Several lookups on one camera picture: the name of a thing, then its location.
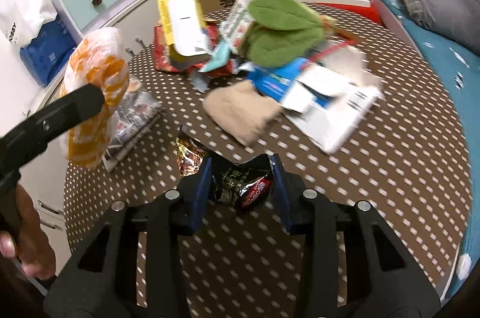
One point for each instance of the grey folded duvet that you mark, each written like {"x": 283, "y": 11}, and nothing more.
{"x": 457, "y": 20}

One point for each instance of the person's left hand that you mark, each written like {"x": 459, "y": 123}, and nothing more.
{"x": 31, "y": 247}

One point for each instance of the dark snack wrapper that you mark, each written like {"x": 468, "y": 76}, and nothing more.
{"x": 241, "y": 186}

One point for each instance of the beige cloth rag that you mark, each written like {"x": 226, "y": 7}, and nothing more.
{"x": 241, "y": 111}

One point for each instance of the folded printed magazine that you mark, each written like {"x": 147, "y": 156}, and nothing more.
{"x": 136, "y": 114}

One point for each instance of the blue shopping bag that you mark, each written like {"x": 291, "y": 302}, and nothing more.
{"x": 47, "y": 54}

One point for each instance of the striped white leaflet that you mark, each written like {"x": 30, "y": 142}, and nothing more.
{"x": 235, "y": 27}

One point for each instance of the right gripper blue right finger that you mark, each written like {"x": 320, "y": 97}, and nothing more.
{"x": 280, "y": 193}

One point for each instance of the teal candy print mattress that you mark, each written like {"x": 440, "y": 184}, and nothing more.
{"x": 458, "y": 70}

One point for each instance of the blue white paper carton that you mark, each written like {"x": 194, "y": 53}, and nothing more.
{"x": 325, "y": 93}

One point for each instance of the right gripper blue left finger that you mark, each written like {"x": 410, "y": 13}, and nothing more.
{"x": 200, "y": 184}

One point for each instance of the green leaf plush toy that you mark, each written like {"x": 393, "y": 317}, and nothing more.
{"x": 283, "y": 30}

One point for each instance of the yellow white tall box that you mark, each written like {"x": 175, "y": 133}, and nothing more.
{"x": 184, "y": 25}

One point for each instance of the red snack bag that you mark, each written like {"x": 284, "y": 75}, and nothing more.
{"x": 167, "y": 59}

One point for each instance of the red storage bench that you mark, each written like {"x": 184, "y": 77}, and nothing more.
{"x": 367, "y": 12}

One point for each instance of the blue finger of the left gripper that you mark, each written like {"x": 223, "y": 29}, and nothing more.
{"x": 31, "y": 137}

